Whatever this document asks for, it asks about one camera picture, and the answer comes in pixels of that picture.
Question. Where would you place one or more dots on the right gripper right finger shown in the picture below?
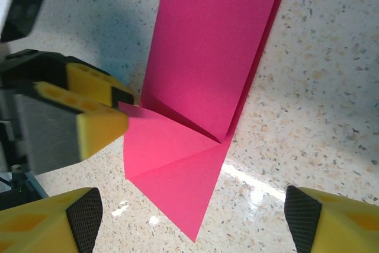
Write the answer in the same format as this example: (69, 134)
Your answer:
(340, 229)

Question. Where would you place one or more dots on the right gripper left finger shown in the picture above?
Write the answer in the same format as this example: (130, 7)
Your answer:
(35, 229)

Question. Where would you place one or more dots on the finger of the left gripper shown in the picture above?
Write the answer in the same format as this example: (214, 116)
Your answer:
(100, 134)
(89, 76)

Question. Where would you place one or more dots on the pink paper sheet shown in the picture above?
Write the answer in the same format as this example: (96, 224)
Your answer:
(201, 72)

